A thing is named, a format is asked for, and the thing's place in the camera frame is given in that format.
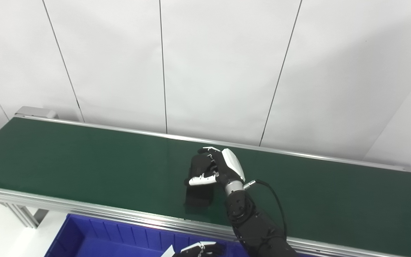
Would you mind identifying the green conveyor belt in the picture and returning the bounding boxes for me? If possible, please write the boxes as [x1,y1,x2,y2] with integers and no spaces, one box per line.
[0,106,411,257]

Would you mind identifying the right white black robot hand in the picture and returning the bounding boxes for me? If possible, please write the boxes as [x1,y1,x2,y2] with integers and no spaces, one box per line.
[188,146,246,187]

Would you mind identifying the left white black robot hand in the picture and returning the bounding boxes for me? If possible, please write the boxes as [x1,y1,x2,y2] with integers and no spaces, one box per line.
[161,242,226,257]

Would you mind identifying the blue plastic bin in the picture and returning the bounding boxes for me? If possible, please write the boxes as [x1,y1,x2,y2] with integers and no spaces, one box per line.
[45,213,249,257]

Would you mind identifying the black cylinder block part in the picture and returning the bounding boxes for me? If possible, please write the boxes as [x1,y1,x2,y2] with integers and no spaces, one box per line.
[184,153,216,210]

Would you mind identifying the aluminium conveyor leg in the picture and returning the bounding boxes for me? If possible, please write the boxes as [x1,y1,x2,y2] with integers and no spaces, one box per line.
[0,199,49,229]

